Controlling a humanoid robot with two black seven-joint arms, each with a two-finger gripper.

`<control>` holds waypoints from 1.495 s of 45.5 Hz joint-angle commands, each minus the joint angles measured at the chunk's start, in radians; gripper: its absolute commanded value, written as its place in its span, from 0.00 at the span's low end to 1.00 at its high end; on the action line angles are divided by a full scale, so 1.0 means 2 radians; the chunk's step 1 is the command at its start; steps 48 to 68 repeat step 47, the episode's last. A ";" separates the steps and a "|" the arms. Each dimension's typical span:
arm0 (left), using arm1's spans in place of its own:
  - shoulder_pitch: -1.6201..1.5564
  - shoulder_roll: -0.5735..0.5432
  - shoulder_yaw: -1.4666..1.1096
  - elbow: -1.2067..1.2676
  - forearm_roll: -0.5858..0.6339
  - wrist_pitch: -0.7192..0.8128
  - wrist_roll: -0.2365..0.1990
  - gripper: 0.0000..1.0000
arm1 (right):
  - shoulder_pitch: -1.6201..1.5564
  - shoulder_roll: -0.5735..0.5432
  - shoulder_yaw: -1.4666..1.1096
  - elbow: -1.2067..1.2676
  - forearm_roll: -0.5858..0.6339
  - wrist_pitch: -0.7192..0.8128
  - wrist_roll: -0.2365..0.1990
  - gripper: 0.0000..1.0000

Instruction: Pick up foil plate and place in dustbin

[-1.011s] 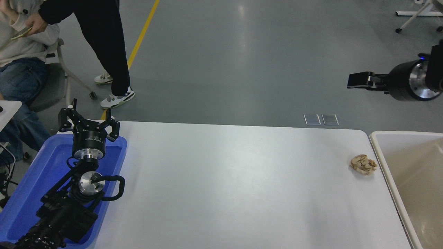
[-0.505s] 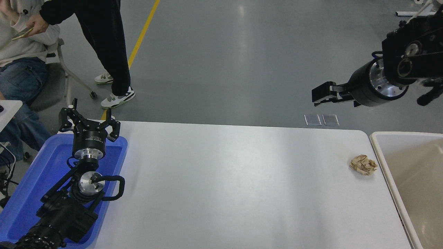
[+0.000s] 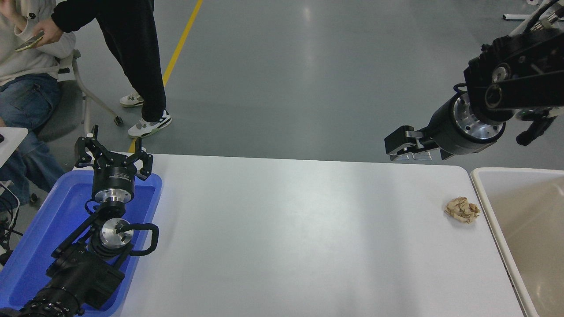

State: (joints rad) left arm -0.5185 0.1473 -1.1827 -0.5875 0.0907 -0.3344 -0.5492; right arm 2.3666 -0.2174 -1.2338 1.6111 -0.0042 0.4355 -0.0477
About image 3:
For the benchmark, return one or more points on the standing person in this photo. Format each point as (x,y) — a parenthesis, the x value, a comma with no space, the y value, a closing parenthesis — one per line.
(132,53)

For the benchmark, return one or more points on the clear plastic sheet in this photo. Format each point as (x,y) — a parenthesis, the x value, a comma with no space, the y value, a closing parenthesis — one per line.
(421,156)
(400,157)

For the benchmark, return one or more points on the small white table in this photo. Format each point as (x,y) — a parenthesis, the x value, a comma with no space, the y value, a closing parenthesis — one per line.
(9,141)

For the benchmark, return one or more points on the seated person's hand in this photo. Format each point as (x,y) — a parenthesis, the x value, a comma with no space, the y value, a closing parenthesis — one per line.
(13,9)

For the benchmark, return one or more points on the blue plastic tray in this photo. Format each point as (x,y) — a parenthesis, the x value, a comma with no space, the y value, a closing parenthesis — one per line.
(44,229)

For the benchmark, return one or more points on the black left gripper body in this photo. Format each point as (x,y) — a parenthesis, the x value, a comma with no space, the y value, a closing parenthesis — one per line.
(113,176)

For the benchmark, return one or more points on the crumpled tan paper ball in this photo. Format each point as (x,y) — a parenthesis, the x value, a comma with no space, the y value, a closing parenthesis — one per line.
(461,210)

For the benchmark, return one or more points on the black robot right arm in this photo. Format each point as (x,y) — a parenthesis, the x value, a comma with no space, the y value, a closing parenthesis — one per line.
(515,75)

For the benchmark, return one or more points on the mobile phone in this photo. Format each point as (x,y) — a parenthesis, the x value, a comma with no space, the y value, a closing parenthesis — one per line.
(27,43)

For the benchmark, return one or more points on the large pale bin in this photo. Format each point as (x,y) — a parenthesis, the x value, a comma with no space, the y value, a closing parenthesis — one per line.
(528,229)

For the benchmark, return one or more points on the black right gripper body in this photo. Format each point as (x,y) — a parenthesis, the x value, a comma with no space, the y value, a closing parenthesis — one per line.
(445,132)

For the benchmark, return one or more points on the seated person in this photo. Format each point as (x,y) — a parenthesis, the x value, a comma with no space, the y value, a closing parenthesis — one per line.
(26,66)

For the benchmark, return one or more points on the white stand base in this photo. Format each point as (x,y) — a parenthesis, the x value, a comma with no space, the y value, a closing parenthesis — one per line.
(513,17)

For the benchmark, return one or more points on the grey wheeled chair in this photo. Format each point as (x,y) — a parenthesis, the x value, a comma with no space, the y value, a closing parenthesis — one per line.
(61,110)

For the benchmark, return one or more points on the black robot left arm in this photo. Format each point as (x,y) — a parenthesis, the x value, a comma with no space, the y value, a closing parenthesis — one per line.
(83,275)

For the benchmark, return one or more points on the standing person's hand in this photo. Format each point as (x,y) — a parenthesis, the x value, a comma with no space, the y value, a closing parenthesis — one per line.
(48,31)

